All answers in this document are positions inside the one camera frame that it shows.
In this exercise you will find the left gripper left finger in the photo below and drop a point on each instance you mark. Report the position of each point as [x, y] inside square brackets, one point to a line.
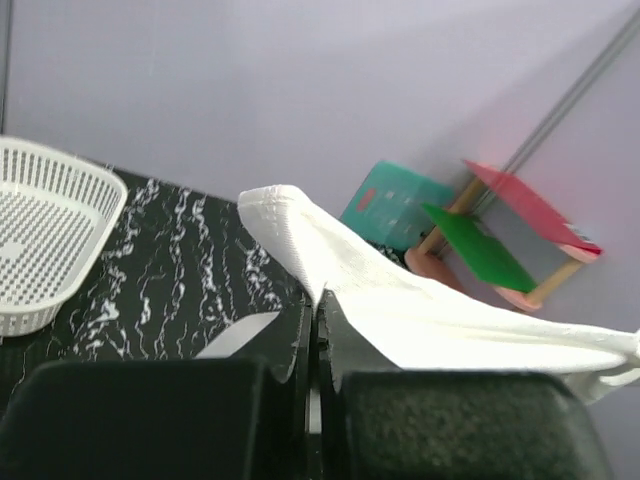
[280, 404]

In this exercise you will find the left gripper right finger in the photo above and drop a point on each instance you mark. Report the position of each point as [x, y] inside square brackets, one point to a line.
[341, 348]

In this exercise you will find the white daisy print t-shirt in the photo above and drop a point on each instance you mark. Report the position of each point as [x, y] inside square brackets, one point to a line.
[420, 323]

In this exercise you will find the pink wooden tiered shelf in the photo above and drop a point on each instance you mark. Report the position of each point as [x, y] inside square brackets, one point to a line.
[421, 261]

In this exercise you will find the black marbled table mat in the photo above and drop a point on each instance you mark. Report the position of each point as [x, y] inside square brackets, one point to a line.
[177, 270]

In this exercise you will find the teal cutting board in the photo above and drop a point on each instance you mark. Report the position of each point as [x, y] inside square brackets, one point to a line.
[387, 208]

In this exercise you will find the green plastic sheet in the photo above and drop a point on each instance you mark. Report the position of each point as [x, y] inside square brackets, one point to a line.
[489, 260]

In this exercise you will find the red plastic sheet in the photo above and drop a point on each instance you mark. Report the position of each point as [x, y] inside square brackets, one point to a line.
[537, 212]

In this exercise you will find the white perforated plastic basket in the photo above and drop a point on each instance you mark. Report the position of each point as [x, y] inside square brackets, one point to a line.
[57, 212]

